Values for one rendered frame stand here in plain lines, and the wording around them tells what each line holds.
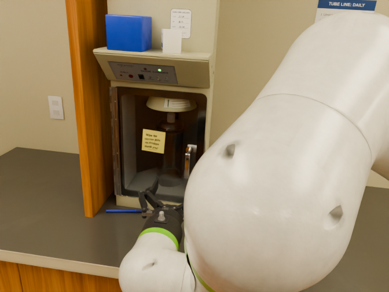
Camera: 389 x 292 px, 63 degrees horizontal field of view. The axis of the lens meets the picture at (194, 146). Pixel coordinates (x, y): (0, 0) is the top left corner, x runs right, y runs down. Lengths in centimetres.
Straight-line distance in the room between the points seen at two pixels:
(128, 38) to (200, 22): 21
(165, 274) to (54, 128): 126
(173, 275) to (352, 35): 48
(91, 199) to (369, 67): 100
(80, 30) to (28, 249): 66
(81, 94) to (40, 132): 81
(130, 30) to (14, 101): 103
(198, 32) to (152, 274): 67
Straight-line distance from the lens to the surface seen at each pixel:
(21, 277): 122
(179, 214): 81
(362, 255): 118
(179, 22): 98
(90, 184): 112
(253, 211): 19
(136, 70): 95
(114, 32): 92
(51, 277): 116
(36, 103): 175
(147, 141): 107
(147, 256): 62
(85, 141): 106
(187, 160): 101
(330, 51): 29
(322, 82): 26
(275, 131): 22
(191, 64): 88
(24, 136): 186
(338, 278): 106
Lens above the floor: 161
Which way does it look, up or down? 22 degrees down
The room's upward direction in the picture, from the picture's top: 3 degrees clockwise
